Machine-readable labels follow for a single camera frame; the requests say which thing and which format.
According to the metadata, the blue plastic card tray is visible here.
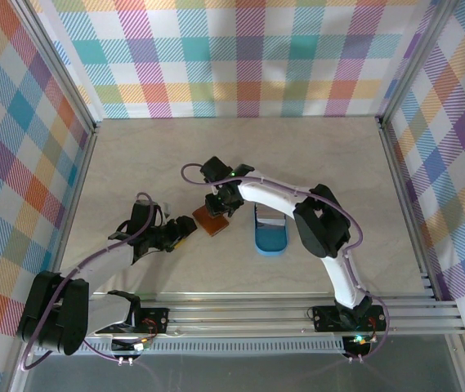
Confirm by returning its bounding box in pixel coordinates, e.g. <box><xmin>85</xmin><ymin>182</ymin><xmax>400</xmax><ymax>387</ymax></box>
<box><xmin>252</xmin><ymin>203</ymin><xmax>289</xmax><ymax>257</ymax></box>

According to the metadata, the aluminium upright post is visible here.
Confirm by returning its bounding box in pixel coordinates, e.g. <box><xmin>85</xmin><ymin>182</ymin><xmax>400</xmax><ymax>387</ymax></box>
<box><xmin>9</xmin><ymin>0</ymin><xmax>103</xmax><ymax>138</ymax></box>
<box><xmin>373</xmin><ymin>0</ymin><xmax>462</xmax><ymax>128</ymax></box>

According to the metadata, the grey slotted cable duct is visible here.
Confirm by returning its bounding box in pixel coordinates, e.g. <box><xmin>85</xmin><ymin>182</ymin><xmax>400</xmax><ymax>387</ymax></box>
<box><xmin>31</xmin><ymin>341</ymin><xmax>350</xmax><ymax>355</ymax></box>

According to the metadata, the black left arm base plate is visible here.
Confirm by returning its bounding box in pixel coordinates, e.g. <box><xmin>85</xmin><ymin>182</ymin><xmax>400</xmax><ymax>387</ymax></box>
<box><xmin>133</xmin><ymin>306</ymin><xmax>171</xmax><ymax>334</ymax></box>

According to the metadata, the brown leather card holder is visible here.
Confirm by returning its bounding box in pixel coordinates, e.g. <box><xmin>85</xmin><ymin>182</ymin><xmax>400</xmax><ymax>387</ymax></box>
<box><xmin>192</xmin><ymin>206</ymin><xmax>231</xmax><ymax>238</ymax></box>

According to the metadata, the aluminium side rail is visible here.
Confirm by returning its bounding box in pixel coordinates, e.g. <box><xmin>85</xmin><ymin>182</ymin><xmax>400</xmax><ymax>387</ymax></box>
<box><xmin>373</xmin><ymin>116</ymin><xmax>441</xmax><ymax>303</ymax></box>
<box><xmin>43</xmin><ymin>122</ymin><xmax>102</xmax><ymax>305</ymax></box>

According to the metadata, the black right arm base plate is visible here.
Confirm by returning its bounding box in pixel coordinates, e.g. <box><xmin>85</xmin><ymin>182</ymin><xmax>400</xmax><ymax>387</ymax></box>
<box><xmin>311</xmin><ymin>304</ymin><xmax>388</xmax><ymax>332</ymax></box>

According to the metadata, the silver credit card stack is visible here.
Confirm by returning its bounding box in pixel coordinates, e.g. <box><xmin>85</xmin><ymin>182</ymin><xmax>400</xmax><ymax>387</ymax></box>
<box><xmin>255</xmin><ymin>205</ymin><xmax>287</xmax><ymax>230</ymax></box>

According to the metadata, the aluminium mounting rail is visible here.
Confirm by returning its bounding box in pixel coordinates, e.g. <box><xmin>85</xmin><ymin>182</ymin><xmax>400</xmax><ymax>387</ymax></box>
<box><xmin>15</xmin><ymin>290</ymin><xmax>465</xmax><ymax>340</ymax></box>

